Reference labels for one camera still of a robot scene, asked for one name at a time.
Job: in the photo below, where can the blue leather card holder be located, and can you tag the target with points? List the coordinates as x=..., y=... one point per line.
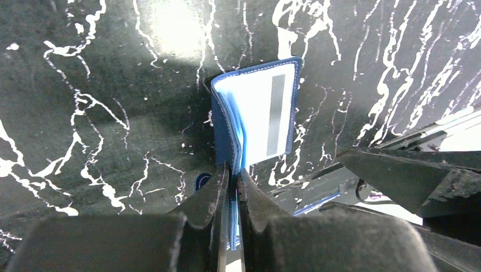
x=229, y=97

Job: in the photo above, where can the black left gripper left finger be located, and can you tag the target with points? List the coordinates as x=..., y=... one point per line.
x=191, y=237

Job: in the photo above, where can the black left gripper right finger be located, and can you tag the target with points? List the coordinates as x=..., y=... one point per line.
x=340, y=238

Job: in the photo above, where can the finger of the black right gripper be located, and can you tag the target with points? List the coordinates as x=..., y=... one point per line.
x=428, y=184
x=448, y=254

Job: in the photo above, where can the gold credit card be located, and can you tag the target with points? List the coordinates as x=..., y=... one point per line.
x=268, y=118

